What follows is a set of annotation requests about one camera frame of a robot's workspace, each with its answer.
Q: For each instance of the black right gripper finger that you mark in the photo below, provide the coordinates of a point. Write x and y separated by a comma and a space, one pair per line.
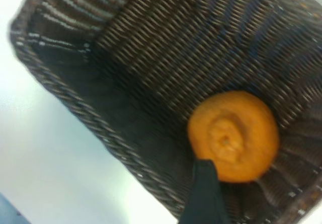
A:
205, 198

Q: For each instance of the orange soft toy fruit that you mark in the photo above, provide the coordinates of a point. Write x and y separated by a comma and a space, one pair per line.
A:
234, 138

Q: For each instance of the dark brown wicker basket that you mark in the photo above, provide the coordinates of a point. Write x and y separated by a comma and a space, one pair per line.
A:
176, 45

